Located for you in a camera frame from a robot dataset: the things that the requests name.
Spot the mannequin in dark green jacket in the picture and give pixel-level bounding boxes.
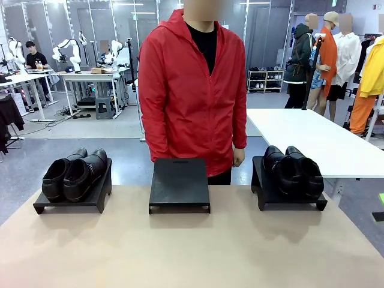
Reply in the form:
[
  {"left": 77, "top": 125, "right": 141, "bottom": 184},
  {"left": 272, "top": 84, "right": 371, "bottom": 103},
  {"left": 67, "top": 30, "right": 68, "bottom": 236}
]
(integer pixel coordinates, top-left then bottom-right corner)
[{"left": 283, "top": 13, "right": 316, "bottom": 109}]

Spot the white shoe rack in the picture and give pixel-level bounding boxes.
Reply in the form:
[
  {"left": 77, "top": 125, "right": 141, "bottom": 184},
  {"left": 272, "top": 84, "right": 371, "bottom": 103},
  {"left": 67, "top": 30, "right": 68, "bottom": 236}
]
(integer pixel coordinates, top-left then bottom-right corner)
[{"left": 247, "top": 66, "right": 284, "bottom": 94}]

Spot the dark brown leather buckle shoe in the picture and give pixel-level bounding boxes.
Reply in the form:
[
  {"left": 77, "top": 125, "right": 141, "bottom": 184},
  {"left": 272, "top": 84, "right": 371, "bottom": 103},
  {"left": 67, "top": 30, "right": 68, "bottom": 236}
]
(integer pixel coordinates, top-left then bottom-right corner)
[
  {"left": 275, "top": 146, "right": 325, "bottom": 200},
  {"left": 263, "top": 145, "right": 298, "bottom": 196}
]

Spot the mannequin in orange top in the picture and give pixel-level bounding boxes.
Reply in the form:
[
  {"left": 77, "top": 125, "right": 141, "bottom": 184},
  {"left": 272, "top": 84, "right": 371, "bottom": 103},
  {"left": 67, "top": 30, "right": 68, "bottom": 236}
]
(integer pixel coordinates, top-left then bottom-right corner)
[{"left": 305, "top": 11, "right": 340, "bottom": 122}]

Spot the figure in white shirt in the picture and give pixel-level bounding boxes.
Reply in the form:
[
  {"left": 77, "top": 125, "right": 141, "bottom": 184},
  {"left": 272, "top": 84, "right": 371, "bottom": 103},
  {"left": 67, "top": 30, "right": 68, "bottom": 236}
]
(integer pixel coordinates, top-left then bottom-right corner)
[{"left": 326, "top": 13, "right": 363, "bottom": 103}]

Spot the seated person in black shirt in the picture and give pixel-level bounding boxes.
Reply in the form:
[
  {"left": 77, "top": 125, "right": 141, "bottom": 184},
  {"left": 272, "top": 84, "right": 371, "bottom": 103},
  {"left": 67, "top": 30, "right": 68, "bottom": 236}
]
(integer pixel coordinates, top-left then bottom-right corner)
[{"left": 25, "top": 41, "right": 50, "bottom": 103}]

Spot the grey plastic stool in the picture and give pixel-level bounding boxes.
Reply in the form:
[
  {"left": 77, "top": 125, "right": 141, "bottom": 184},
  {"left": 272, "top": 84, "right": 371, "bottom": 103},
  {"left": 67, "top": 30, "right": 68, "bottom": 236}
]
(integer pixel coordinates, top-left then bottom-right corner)
[{"left": 95, "top": 96, "right": 116, "bottom": 121}]

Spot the hanging black garment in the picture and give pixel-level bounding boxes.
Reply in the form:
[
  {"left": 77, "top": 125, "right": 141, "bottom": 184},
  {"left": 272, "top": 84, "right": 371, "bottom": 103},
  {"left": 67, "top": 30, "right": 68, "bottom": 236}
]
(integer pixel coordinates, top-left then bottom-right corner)
[{"left": 0, "top": 95, "right": 25, "bottom": 155}]

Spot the person in red jacket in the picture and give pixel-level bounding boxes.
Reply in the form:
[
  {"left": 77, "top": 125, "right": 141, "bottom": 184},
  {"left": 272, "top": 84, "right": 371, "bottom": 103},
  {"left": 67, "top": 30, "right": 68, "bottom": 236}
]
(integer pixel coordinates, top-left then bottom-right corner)
[{"left": 138, "top": 8, "right": 248, "bottom": 185}]

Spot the person's right forearm red sleeve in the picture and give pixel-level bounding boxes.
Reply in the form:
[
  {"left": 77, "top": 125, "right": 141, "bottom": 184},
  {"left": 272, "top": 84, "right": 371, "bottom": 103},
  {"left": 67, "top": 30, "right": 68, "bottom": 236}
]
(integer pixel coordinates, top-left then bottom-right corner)
[{"left": 139, "top": 116, "right": 160, "bottom": 163}]

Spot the mannequin in yellow hoodie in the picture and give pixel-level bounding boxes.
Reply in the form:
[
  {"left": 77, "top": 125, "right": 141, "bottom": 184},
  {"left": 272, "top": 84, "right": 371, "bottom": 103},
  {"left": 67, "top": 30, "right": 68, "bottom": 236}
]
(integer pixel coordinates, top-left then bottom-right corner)
[{"left": 349, "top": 35, "right": 384, "bottom": 136}]

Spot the white desk with seated person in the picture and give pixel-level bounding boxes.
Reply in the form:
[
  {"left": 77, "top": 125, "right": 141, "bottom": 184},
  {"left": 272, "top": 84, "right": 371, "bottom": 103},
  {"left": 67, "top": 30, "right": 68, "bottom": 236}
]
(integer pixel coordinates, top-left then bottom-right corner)
[{"left": 0, "top": 69, "right": 59, "bottom": 121}]

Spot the black slanted shoe stand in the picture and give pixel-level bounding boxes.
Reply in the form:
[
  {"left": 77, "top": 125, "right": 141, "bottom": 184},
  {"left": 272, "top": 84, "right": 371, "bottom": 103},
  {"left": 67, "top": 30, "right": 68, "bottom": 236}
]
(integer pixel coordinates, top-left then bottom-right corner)
[
  {"left": 148, "top": 158, "right": 211, "bottom": 215},
  {"left": 32, "top": 157, "right": 113, "bottom": 215},
  {"left": 251, "top": 155, "right": 328, "bottom": 212}
]

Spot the person's left forearm red sleeve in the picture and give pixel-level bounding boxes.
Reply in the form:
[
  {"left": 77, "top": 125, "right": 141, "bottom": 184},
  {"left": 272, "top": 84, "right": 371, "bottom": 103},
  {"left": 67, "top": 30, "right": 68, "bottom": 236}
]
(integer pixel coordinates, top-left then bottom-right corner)
[{"left": 229, "top": 110, "right": 248, "bottom": 150}]

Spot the black tripod pole orange head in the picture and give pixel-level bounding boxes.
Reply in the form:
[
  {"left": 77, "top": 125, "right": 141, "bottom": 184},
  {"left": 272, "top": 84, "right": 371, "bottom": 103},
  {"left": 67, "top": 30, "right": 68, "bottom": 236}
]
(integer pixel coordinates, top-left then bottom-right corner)
[{"left": 302, "top": 34, "right": 327, "bottom": 110}]

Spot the white workbench with robots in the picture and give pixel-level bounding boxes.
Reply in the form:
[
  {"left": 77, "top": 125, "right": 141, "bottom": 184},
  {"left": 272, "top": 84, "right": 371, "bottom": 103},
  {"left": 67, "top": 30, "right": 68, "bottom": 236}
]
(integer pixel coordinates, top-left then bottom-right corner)
[{"left": 59, "top": 69, "right": 125, "bottom": 117}]

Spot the large white table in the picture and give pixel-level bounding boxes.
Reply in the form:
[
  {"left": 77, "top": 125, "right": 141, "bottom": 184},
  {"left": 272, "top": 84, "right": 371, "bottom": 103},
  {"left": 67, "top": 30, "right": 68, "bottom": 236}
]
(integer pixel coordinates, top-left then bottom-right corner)
[{"left": 246, "top": 108, "right": 384, "bottom": 208}]

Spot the background person at workbench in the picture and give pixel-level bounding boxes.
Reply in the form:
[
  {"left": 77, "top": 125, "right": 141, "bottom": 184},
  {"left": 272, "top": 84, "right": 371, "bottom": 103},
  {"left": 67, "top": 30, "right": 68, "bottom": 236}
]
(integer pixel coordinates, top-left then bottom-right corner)
[{"left": 100, "top": 40, "right": 114, "bottom": 62}]

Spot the black camera stand pole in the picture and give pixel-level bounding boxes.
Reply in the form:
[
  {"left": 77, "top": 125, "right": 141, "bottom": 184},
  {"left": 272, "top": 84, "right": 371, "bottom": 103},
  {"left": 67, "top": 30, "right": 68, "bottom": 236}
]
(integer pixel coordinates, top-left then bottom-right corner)
[{"left": 125, "top": 37, "right": 136, "bottom": 85}]

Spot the person's left hand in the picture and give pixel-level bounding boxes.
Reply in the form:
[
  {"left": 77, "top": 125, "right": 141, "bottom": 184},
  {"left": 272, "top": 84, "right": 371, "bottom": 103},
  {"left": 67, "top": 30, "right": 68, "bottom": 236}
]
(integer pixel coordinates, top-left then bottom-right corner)
[{"left": 232, "top": 146, "right": 247, "bottom": 167}]

